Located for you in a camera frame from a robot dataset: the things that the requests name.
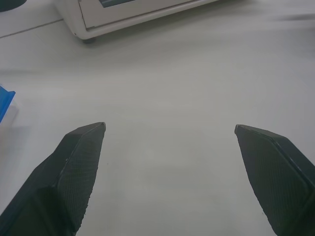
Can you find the white appliance with door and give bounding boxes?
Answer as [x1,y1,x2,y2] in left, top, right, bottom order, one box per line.
[54,0,222,44]

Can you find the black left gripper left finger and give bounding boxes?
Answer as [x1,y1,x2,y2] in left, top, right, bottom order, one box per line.
[0,121,106,236]

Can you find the dark round object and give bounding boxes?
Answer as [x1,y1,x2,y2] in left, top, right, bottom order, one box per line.
[0,0,27,13]

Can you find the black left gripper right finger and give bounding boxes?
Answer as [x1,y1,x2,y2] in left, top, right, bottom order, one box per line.
[234,124,315,236]

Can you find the blue plastic container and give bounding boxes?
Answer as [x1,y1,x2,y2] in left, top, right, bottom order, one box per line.
[0,83,19,125]

